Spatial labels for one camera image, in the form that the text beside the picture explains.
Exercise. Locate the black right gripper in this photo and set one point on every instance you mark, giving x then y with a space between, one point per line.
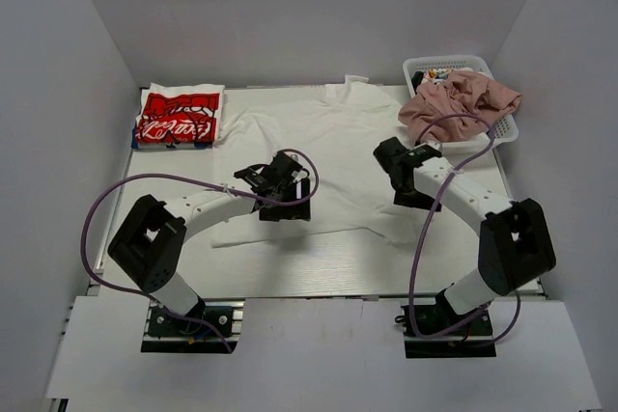
415 198

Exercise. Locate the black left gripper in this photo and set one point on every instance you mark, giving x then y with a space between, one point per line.
287 206

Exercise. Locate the white t-shirt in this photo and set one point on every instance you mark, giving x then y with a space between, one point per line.
339 132

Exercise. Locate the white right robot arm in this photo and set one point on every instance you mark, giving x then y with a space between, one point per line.
515 247

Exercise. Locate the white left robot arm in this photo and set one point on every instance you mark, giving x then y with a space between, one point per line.
148 244

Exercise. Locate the colourful garment in basket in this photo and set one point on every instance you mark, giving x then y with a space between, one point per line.
434 76

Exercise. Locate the pink t-shirt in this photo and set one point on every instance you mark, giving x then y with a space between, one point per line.
463 105

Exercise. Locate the white plastic laundry basket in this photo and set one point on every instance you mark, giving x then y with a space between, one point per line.
505 130

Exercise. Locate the folded red Coca-Cola t-shirt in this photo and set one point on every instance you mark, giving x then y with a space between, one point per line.
180 114

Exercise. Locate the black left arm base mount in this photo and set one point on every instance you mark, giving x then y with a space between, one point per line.
164 334

